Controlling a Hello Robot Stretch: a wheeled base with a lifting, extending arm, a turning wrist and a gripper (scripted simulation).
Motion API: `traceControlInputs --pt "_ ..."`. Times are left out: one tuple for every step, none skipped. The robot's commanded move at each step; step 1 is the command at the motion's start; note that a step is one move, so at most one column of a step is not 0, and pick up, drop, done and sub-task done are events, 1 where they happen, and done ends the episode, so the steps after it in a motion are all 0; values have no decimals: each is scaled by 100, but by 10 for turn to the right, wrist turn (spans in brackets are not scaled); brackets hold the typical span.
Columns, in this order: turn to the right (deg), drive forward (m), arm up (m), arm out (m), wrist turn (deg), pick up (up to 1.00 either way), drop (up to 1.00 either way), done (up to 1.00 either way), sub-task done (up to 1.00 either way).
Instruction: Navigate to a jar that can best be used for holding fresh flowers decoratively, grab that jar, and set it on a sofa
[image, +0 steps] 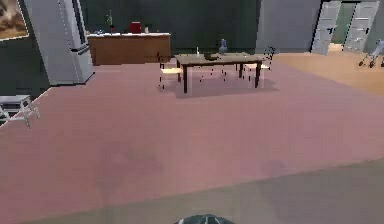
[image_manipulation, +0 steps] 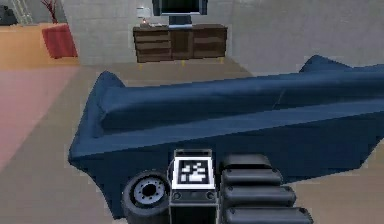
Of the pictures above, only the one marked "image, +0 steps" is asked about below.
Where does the dark brown dining table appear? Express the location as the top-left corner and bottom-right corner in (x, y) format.
(174, 52), (267, 94)

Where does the white metal stool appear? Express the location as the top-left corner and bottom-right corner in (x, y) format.
(0, 94), (41, 129)

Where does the pale wooden chair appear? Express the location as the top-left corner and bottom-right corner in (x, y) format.
(156, 51), (184, 90)
(243, 46), (276, 89)

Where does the grey fridge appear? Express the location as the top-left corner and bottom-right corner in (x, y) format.
(23, 0), (95, 86)

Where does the blue grey vase jar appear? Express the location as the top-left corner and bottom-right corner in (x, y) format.
(218, 38), (229, 55)

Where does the grey wheeled frame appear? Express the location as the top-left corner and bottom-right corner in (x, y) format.
(358, 38), (384, 69)

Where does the white room door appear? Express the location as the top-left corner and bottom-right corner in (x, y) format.
(311, 0), (342, 56)
(343, 0), (381, 53)

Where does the brown kitchen counter cabinet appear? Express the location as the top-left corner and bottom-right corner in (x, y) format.
(86, 32), (172, 66)

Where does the black fridge handle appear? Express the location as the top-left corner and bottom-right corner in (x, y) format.
(72, 0), (88, 37)

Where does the green house plant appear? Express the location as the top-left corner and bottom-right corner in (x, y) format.
(105, 9), (116, 34)

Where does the framed brown picture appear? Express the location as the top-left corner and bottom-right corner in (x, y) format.
(0, 0), (30, 42)

